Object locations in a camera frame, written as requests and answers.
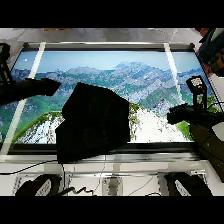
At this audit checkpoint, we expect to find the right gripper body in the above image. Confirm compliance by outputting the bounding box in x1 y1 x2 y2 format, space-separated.
166 103 194 126

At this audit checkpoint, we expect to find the heap of clothes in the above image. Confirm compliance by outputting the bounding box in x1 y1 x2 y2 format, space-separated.
195 27 224 78

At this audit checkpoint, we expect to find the black garment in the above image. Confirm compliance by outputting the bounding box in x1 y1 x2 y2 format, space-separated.
54 81 132 165

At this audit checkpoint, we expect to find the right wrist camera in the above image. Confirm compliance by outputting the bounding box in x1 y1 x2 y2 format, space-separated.
185 75 209 110

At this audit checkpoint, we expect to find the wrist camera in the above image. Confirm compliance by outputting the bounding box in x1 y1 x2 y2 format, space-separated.
185 75 209 110
0 42 15 84

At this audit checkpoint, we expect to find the black cable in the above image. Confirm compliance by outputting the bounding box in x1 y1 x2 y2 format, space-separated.
0 159 59 176
56 185 98 197

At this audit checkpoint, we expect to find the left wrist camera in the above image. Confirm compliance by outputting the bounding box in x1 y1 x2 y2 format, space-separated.
0 42 15 84

